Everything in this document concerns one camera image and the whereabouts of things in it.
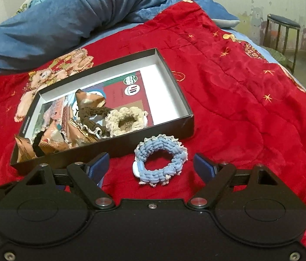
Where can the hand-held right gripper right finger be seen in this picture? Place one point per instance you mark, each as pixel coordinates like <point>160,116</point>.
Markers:
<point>203,165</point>

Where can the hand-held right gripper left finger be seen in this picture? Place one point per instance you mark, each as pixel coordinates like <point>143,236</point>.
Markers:
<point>100,165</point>

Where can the shallow black cardboard box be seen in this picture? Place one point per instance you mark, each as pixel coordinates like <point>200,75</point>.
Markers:
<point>115,146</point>

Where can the blue knitted scrunchie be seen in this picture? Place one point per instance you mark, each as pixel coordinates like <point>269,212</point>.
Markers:
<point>169,165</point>

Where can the brown snack packet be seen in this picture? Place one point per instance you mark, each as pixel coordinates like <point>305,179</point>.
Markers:
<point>25,149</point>
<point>87,98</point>
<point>52,138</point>
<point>79,133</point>

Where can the cream knitted scrunchie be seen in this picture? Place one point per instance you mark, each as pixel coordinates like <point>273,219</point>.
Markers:
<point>115,119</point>

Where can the brown knitted scrunchie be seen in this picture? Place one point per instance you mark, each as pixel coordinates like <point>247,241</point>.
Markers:
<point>93,111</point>

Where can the black scrunchie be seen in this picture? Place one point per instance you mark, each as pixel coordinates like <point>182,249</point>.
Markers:
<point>37,145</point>

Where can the colourful history textbook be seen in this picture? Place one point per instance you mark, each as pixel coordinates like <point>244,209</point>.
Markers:
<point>125,99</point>

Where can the red bear-printed blanket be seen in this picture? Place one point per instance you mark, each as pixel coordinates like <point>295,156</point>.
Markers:
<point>237,100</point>

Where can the green patterned cloth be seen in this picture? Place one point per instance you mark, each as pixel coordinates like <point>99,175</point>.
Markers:
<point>278,55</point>

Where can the blue plush duvet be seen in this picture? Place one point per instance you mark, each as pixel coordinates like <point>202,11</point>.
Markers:
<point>60,24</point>

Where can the round blue-topped metal stool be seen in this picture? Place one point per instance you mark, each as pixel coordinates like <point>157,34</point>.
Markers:
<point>283,20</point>

